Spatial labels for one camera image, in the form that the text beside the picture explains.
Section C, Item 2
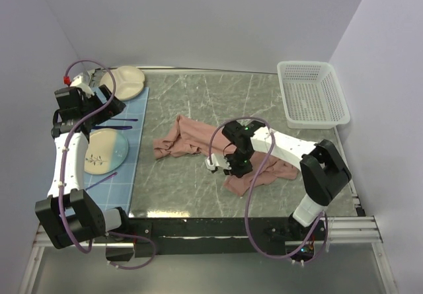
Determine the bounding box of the aluminium frame rail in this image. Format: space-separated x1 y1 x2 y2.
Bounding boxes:
19 216 399 293

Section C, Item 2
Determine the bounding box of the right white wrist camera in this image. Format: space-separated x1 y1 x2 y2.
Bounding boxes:
206 153 231 172

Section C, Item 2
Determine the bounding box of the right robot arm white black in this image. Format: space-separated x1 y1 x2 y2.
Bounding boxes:
209 118 352 240

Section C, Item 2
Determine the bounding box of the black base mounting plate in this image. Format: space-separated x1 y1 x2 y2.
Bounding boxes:
95 217 327 262

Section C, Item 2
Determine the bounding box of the purple fork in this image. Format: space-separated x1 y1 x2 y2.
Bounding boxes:
85 172 118 190

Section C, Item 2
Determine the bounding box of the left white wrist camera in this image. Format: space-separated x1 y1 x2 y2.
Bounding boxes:
63 73 94 98

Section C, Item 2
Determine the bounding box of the cream divided plate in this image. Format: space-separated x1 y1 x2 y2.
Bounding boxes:
111 65 145 101

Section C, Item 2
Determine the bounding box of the purple spoon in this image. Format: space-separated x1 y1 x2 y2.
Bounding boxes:
111 118 139 122

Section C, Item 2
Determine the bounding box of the blue grid placemat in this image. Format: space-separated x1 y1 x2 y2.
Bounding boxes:
83 87 149 211

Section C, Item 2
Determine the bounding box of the cream teal round plate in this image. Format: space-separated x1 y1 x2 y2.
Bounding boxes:
84 129 129 175

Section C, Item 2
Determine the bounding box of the purple knife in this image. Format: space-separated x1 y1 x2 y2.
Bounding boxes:
93 126 133 130

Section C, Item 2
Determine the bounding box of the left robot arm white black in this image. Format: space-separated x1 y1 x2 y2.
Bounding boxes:
35 86 132 249

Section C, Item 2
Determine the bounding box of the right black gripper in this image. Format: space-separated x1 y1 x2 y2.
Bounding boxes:
221 148 254 180

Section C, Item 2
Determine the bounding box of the white plastic basket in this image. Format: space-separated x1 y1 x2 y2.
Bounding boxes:
277 61 350 129

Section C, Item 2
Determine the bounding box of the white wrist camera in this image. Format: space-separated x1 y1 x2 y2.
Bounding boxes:
63 73 94 98
206 153 231 172

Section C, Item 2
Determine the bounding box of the pink printed t shirt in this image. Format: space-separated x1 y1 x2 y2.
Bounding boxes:
152 114 300 198

